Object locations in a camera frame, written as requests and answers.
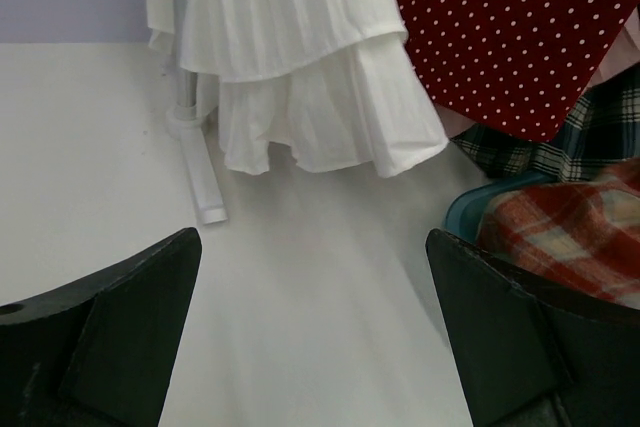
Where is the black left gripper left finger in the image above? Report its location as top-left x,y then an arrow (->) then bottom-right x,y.
1,228 -> 202,426

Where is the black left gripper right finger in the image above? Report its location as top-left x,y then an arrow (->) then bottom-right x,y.
426,229 -> 639,426

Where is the red plaid skirt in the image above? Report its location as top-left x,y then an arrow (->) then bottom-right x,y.
476,158 -> 639,308

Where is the red dotted garment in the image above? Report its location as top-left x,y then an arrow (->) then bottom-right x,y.
398,0 -> 639,142

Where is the navy plaid skirt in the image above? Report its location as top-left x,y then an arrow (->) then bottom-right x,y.
453,65 -> 639,182

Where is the teal plastic basin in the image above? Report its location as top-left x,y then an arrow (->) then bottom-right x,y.
443,171 -> 555,244

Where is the white metal clothes rack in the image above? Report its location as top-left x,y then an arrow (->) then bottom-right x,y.
166,0 -> 228,225

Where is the pink ruffled dress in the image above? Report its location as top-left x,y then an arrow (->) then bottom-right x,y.
435,10 -> 639,138

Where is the white dress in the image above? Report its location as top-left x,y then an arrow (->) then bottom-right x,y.
146,0 -> 448,177

